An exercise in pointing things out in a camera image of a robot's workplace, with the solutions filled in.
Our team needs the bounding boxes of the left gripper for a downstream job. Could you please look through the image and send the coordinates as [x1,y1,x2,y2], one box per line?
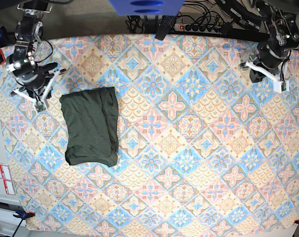
[250,41,291,83]

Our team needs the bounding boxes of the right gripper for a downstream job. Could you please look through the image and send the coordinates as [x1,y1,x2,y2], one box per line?
[15,62,58,98]

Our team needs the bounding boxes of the dark green long-sleeve shirt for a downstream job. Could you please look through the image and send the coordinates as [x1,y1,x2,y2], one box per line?
[59,87,119,167]

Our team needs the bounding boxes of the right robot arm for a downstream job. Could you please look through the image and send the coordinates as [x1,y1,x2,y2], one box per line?
[6,0,58,101]

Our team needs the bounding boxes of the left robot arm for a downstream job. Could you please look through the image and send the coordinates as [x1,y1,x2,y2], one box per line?
[252,0,299,81]

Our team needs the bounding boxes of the patterned colourful table cloth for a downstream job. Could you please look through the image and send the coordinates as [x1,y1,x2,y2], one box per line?
[0,35,299,237]

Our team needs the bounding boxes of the blue plastic box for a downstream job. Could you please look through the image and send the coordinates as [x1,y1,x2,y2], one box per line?
[109,0,185,16]

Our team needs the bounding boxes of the black remote control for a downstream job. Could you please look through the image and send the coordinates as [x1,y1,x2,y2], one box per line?
[154,15,176,40]

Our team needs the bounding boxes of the red white labels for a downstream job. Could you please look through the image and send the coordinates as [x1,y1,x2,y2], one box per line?
[0,164,15,196]

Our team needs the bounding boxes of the blue clamp lower left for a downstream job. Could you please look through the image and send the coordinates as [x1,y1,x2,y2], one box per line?
[12,211,36,237]

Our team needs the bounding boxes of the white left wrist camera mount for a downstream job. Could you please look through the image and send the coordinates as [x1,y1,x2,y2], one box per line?
[239,60,290,93]

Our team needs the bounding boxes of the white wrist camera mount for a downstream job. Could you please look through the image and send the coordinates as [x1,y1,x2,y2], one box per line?
[239,60,290,93]
[10,69,67,112]

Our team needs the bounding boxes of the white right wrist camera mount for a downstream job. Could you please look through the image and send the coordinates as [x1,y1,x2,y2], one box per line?
[10,69,67,112]

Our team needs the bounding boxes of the black power strip red switch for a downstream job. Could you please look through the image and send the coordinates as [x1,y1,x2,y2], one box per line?
[174,23,220,34]

